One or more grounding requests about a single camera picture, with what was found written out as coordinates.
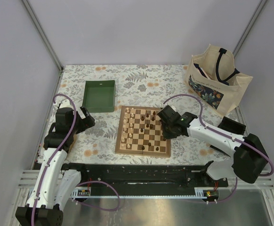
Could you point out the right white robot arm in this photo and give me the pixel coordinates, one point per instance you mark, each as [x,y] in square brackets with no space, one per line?
[247,157]

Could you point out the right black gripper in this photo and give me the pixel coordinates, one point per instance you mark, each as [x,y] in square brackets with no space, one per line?
[166,135]

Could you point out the green rectangular tray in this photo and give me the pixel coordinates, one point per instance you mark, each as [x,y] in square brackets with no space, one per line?
[99,96]

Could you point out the beige floral tote bag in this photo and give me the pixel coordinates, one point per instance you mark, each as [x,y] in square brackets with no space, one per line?
[213,76]

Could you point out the black rectangular tray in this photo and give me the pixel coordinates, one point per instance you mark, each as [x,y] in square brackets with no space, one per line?
[232,126]

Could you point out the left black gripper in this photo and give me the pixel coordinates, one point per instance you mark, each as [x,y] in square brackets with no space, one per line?
[86,123]

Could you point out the floral patterned table mat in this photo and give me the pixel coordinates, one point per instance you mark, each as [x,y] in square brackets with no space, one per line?
[136,85]

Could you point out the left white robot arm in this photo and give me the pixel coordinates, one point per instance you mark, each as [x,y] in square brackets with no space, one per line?
[47,201]

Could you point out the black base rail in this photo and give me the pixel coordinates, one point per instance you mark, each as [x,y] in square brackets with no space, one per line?
[148,180]

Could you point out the wooden chess board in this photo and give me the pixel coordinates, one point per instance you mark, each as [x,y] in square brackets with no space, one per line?
[137,130]

